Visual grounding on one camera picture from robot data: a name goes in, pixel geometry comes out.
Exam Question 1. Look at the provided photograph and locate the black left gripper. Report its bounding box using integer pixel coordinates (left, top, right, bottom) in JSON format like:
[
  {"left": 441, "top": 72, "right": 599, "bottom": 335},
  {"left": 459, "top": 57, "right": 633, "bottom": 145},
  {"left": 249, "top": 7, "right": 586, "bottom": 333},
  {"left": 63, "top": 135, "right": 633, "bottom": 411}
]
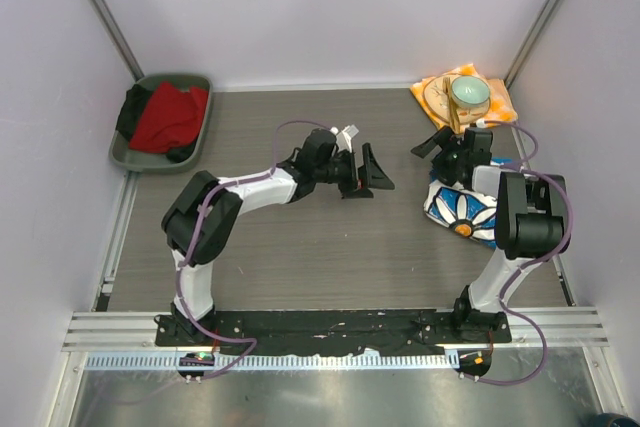
[{"left": 314, "top": 144, "right": 393, "bottom": 200}]

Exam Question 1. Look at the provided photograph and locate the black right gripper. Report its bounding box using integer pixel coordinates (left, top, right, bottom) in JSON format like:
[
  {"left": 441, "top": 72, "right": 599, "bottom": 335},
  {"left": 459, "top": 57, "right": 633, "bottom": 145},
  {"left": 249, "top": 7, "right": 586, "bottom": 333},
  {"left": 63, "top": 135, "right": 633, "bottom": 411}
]
[{"left": 411, "top": 126, "right": 467, "bottom": 188}]

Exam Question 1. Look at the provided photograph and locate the blue t-shirt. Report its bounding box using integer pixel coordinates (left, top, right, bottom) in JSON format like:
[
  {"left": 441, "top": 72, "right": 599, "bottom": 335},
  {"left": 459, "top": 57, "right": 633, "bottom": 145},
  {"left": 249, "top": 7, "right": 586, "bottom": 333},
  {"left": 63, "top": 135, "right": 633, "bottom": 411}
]
[{"left": 490, "top": 158, "right": 522, "bottom": 170}]

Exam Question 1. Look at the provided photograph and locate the white flower print t-shirt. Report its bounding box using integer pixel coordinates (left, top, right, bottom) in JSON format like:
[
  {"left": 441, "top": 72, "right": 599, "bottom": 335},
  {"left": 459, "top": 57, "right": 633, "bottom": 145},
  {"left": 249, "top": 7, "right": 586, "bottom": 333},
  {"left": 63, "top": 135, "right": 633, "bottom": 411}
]
[{"left": 423, "top": 170, "right": 497, "bottom": 249}]

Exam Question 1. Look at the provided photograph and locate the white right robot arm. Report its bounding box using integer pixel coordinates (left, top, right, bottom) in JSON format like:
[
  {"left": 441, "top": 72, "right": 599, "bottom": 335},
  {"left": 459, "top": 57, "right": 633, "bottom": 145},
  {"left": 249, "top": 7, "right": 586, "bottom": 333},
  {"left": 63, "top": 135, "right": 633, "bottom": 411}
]
[{"left": 411, "top": 124, "right": 572, "bottom": 342}]

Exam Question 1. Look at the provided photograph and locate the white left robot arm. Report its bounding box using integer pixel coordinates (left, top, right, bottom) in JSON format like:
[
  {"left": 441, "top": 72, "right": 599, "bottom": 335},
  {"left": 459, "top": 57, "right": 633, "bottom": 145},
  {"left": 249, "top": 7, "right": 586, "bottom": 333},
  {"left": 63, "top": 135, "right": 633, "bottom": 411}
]
[{"left": 161, "top": 123, "right": 395, "bottom": 346}]

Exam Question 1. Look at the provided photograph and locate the beige decorated plate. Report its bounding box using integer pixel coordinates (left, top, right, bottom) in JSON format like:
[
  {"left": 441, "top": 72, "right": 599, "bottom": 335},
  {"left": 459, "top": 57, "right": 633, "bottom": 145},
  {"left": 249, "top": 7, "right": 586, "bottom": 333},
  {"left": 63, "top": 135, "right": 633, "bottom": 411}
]
[{"left": 422, "top": 74, "right": 490, "bottom": 128}]

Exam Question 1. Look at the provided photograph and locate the light green bowl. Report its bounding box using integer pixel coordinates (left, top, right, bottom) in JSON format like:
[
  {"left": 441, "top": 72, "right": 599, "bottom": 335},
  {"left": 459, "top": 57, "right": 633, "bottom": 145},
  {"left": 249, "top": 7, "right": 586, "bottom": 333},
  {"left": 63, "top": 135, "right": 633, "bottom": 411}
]
[{"left": 449, "top": 75, "right": 491, "bottom": 110}]

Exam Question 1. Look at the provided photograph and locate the gold cutlery piece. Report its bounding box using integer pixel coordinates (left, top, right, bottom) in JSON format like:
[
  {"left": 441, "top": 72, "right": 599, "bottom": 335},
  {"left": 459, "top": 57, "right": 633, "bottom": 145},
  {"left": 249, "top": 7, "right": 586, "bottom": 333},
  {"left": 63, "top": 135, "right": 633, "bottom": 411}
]
[{"left": 442, "top": 76, "right": 462, "bottom": 134}]

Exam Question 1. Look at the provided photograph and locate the orange checkered cloth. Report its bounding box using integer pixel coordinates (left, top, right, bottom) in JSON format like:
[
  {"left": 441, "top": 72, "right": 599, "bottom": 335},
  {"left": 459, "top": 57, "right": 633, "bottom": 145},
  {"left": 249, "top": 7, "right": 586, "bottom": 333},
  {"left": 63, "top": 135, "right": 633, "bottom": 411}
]
[{"left": 410, "top": 64, "right": 518, "bottom": 133}]

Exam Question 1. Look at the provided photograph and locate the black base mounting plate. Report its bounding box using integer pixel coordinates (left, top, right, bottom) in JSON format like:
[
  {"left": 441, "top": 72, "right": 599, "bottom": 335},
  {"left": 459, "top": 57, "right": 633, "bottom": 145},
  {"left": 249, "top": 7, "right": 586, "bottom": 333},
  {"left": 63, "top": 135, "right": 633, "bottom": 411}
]
[{"left": 154, "top": 309, "right": 512, "bottom": 357}]

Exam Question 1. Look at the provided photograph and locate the red t-shirt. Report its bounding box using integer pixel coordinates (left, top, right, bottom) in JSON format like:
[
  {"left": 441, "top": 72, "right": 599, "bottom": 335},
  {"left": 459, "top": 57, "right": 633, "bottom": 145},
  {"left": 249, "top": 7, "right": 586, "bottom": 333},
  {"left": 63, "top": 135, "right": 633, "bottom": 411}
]
[{"left": 129, "top": 81, "right": 209, "bottom": 162}]

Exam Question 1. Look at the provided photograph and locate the grey plastic tray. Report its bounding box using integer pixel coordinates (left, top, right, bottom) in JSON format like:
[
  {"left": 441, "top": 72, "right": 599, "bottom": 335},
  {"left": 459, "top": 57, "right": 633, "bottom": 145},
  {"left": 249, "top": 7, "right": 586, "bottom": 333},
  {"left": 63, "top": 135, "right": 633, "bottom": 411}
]
[{"left": 110, "top": 73, "right": 213, "bottom": 174}]

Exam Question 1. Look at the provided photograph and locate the black t-shirt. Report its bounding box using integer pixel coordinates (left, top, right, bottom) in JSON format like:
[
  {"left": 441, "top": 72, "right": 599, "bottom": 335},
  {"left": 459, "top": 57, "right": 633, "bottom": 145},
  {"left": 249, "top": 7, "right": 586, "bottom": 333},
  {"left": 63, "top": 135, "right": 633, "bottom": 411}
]
[{"left": 116, "top": 84, "right": 180, "bottom": 163}]

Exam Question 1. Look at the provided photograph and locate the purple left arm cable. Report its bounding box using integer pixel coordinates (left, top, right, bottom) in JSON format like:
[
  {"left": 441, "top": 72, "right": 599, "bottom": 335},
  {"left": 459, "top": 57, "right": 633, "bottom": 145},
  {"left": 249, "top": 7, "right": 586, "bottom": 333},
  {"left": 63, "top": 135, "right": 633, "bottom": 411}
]
[{"left": 174, "top": 119, "right": 341, "bottom": 381}]

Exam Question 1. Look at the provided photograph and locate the aluminium frame rail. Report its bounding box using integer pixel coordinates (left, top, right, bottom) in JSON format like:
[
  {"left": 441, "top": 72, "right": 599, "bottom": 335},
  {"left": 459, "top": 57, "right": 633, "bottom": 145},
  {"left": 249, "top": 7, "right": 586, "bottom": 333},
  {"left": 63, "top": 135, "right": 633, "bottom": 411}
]
[{"left": 62, "top": 307, "right": 609, "bottom": 352}]

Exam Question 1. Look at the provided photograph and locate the white slotted cable duct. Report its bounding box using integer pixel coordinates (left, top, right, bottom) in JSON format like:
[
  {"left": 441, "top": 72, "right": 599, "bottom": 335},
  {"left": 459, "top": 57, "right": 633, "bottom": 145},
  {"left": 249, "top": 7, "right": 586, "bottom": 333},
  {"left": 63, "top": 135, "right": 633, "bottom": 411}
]
[{"left": 85, "top": 350, "right": 459, "bottom": 372}]

